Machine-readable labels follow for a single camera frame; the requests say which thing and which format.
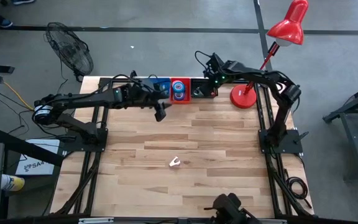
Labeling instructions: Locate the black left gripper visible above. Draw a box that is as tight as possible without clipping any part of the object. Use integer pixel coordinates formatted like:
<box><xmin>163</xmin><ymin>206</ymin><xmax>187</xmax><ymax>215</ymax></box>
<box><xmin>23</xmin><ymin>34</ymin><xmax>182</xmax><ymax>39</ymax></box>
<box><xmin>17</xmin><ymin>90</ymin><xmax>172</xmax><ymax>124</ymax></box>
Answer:
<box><xmin>141</xmin><ymin>91</ymin><xmax>167</xmax><ymax>122</ymax></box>

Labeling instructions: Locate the blue tape roll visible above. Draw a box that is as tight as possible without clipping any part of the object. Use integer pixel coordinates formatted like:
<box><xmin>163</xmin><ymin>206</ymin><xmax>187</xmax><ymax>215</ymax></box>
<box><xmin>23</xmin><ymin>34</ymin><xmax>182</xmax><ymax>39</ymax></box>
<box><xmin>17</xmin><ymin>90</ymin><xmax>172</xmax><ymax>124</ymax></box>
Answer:
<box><xmin>172</xmin><ymin>80</ymin><xmax>186</xmax><ymax>93</ymax></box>

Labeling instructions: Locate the black plastic basket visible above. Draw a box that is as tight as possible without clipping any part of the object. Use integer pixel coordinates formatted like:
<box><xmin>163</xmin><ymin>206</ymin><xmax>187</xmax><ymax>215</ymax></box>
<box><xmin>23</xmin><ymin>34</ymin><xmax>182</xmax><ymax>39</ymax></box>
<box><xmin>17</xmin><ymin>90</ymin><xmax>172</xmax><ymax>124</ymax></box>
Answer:
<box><xmin>190</xmin><ymin>77</ymin><xmax>220</xmax><ymax>99</ymax></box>

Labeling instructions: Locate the red plastic basket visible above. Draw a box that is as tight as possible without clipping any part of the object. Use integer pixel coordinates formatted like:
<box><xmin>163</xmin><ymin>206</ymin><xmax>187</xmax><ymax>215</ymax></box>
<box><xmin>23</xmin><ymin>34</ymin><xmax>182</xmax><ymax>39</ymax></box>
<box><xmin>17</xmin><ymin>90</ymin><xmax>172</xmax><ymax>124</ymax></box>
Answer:
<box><xmin>170</xmin><ymin>77</ymin><xmax>191</xmax><ymax>105</ymax></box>

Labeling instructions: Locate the blue plastic basket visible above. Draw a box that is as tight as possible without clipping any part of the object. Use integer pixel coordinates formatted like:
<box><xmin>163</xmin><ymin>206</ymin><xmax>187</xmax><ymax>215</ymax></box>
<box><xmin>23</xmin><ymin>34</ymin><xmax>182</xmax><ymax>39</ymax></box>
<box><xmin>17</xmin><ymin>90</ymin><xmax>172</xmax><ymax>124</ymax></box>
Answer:
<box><xmin>149</xmin><ymin>77</ymin><xmax>172</xmax><ymax>100</ymax></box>

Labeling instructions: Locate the red desk lamp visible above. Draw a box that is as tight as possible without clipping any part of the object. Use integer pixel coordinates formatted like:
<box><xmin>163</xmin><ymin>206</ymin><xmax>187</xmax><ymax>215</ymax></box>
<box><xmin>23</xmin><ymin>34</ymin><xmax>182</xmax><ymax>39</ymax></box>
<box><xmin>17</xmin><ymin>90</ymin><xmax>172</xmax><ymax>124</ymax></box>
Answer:
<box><xmin>229</xmin><ymin>0</ymin><xmax>310</xmax><ymax>110</ymax></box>

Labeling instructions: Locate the black floor fan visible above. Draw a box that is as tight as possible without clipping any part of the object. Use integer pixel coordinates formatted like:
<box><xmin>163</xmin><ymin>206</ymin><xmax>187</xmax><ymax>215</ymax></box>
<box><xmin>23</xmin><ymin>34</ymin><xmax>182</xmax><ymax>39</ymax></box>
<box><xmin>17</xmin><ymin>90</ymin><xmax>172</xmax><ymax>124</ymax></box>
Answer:
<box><xmin>44</xmin><ymin>21</ymin><xmax>94</xmax><ymax>83</ymax></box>

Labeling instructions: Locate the black device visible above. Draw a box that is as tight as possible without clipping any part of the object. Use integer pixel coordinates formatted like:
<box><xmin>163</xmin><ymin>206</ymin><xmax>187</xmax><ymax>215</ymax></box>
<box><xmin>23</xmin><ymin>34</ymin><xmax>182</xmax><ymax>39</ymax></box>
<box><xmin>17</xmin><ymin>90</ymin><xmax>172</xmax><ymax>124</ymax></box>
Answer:
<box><xmin>203</xmin><ymin>192</ymin><xmax>260</xmax><ymax>224</ymax></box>

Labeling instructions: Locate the white printed paper sign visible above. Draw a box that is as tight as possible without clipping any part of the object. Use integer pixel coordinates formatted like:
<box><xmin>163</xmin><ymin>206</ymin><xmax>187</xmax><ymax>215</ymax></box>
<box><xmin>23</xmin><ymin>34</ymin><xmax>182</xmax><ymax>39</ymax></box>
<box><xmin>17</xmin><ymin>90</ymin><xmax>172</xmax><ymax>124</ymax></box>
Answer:
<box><xmin>15</xmin><ymin>138</ymin><xmax>61</xmax><ymax>177</ymax></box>

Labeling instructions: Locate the black metal beam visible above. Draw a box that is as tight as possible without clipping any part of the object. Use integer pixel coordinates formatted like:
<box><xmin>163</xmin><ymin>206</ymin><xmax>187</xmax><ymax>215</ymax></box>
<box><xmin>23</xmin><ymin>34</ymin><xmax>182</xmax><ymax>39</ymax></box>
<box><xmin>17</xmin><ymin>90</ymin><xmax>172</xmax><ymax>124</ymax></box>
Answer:
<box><xmin>0</xmin><ymin>127</ymin><xmax>65</xmax><ymax>167</ymax></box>

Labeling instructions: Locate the yellow and white bottle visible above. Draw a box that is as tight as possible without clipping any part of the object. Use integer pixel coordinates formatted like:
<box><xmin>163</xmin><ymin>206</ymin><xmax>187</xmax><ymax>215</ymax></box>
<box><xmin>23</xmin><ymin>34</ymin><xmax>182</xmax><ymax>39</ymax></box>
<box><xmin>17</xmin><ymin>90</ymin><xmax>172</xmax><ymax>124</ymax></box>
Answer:
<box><xmin>0</xmin><ymin>174</ymin><xmax>25</xmax><ymax>192</ymax></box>

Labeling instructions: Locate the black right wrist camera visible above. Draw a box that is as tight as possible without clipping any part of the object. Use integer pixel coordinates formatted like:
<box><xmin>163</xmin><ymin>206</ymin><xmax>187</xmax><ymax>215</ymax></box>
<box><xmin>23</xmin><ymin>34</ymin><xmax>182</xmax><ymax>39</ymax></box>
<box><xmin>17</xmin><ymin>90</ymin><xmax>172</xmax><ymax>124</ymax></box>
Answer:
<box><xmin>205</xmin><ymin>52</ymin><xmax>226</xmax><ymax>71</ymax></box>

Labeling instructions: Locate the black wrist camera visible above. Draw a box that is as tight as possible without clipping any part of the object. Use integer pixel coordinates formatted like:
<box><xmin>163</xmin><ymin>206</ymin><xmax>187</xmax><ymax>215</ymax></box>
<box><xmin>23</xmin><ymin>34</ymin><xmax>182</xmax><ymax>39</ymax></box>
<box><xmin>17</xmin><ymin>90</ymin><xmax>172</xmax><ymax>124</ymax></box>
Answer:
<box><xmin>129</xmin><ymin>83</ymin><xmax>150</xmax><ymax>99</ymax></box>
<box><xmin>205</xmin><ymin>52</ymin><xmax>226</xmax><ymax>71</ymax></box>

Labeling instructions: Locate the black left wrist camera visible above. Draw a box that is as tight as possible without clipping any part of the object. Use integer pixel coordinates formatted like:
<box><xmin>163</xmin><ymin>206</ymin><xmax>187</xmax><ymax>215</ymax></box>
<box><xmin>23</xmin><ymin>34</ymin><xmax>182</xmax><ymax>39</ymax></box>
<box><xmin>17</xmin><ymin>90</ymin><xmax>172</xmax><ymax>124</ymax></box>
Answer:
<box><xmin>129</xmin><ymin>83</ymin><xmax>150</xmax><ymax>99</ymax></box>

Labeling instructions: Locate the black aluminium table frame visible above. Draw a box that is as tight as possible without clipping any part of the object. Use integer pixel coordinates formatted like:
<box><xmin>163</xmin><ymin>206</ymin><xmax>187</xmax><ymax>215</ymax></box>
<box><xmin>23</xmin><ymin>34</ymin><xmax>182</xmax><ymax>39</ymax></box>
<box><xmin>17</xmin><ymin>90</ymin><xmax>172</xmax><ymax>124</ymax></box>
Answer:
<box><xmin>50</xmin><ymin>77</ymin><xmax>315</xmax><ymax>218</ymax></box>

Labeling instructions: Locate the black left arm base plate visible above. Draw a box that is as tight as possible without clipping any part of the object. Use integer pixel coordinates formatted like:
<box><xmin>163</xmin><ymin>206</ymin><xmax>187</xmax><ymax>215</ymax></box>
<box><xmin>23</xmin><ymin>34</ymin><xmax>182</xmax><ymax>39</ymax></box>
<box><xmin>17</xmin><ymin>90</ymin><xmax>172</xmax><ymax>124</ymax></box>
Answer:
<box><xmin>62</xmin><ymin>128</ymin><xmax>109</xmax><ymax>153</ymax></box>

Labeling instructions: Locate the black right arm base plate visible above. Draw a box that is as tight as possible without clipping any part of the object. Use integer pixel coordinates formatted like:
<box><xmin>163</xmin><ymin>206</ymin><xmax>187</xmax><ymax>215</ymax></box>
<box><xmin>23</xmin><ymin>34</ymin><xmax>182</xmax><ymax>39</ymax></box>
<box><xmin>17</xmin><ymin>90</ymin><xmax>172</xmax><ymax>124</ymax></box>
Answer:
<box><xmin>258</xmin><ymin>128</ymin><xmax>304</xmax><ymax>154</ymax></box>

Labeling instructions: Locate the silver metal bracket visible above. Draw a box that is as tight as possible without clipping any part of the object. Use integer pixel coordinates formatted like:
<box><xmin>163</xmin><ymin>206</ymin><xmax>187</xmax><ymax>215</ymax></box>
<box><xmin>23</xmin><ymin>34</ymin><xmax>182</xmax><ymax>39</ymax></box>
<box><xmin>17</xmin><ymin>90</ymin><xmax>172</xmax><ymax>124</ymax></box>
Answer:
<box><xmin>252</xmin><ymin>218</ymin><xmax>288</xmax><ymax>224</ymax></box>
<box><xmin>78</xmin><ymin>217</ymin><xmax>114</xmax><ymax>224</ymax></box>

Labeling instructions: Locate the yellow power cable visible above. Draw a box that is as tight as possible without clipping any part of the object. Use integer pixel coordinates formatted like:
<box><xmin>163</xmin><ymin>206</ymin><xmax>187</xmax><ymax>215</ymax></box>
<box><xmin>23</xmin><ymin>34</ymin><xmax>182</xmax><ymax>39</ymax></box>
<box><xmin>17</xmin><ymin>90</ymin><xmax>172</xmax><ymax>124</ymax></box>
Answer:
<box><xmin>0</xmin><ymin>64</ymin><xmax>37</xmax><ymax>112</ymax></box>

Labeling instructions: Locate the black coiled cable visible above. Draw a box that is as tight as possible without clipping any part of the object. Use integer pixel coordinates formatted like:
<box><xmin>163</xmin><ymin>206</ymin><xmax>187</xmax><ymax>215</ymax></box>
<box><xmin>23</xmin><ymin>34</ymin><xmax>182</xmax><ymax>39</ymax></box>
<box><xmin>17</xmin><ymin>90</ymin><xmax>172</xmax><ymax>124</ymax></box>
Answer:
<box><xmin>285</xmin><ymin>169</ymin><xmax>313</xmax><ymax>210</ymax></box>

